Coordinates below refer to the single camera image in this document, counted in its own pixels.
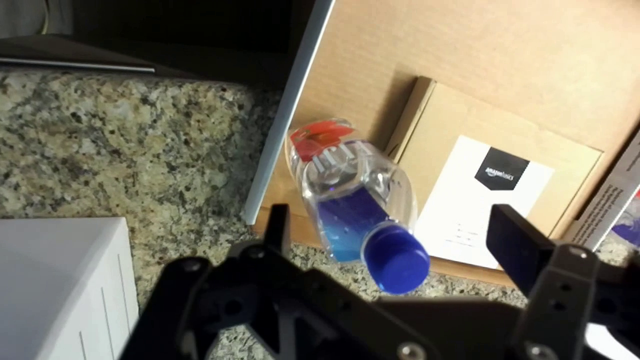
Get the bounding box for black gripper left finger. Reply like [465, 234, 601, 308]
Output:
[120, 201, 316, 360]

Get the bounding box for grey printed strip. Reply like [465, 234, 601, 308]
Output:
[560, 128, 640, 252]

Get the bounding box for small labelled cardboard parcel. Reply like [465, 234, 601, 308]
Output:
[384, 73, 606, 272]

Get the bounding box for clear bottle with blue cap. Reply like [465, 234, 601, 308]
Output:
[284, 116, 434, 298]

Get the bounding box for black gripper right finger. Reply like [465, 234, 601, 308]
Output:
[484, 201, 640, 360]

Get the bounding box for open cardboard box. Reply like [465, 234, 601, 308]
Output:
[237, 0, 640, 289]

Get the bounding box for white cardboard storage box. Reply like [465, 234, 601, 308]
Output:
[0, 213, 142, 360]

